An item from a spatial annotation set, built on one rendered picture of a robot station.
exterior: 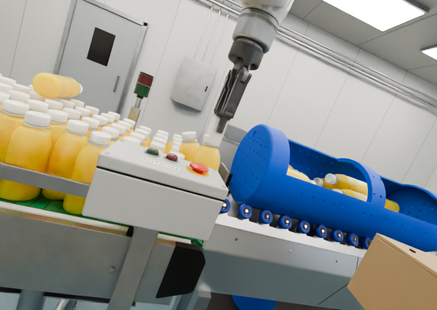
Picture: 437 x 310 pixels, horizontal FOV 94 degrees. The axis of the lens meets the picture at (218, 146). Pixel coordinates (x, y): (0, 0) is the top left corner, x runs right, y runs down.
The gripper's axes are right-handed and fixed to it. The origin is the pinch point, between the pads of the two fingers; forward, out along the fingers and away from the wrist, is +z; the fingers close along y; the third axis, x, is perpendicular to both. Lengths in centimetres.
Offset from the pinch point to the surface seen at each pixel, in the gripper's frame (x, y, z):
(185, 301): -20, 21, 72
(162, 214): 7.0, -17.7, 13.7
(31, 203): 31.1, -2.7, 27.2
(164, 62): 53, 359, -53
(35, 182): 30.5, -4.6, 21.2
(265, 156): -18.1, 5.9, 2.4
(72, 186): 24.3, -4.6, 20.1
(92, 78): 160, 367, 21
